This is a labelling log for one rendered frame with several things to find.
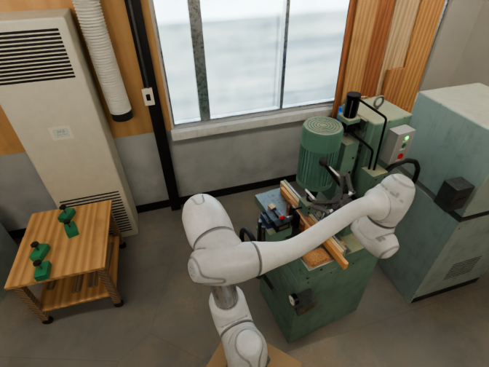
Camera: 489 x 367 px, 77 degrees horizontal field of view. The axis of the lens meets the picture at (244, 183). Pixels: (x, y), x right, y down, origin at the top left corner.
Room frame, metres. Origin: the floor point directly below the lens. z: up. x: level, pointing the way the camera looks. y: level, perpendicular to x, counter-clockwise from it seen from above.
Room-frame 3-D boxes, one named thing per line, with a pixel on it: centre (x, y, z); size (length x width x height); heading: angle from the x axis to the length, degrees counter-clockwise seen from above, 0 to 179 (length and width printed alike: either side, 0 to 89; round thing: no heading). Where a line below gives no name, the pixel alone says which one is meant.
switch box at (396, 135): (1.18, -0.69, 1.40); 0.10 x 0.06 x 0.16; 113
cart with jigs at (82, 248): (1.41, 1.25, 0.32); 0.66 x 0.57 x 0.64; 14
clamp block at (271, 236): (1.13, -0.16, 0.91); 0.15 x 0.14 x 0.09; 23
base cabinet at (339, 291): (1.23, -0.45, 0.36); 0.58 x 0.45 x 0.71; 113
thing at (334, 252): (1.16, -0.35, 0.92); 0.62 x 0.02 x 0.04; 23
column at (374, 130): (1.30, -0.61, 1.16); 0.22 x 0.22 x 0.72; 23
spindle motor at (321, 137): (1.18, -0.34, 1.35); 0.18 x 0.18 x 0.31
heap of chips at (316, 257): (0.94, -0.35, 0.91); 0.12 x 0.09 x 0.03; 113
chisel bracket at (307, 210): (1.18, -0.36, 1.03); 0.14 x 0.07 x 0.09; 113
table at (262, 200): (1.16, -0.23, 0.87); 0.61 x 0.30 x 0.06; 23
